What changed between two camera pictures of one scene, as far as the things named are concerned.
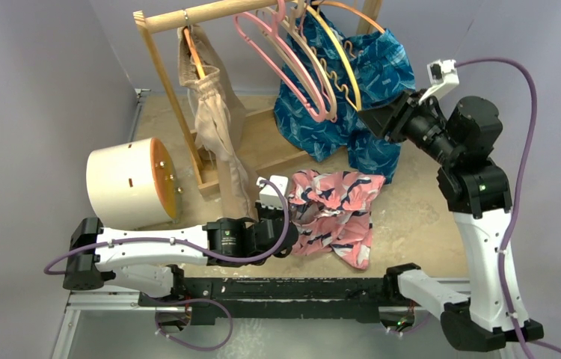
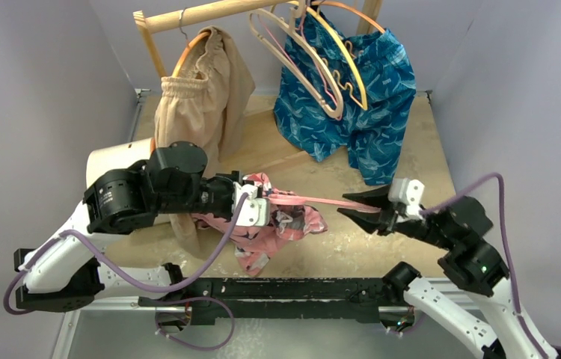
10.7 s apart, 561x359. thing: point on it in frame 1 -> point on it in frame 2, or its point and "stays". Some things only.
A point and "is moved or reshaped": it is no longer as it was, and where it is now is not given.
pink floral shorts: [333, 210] is moved or reshaped
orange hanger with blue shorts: [339, 5] stays
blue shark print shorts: [330, 79] stays
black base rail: [208, 299] stays
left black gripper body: [265, 213] -> [215, 191]
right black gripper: [396, 119] -> [388, 215]
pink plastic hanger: [319, 116] -> [297, 200]
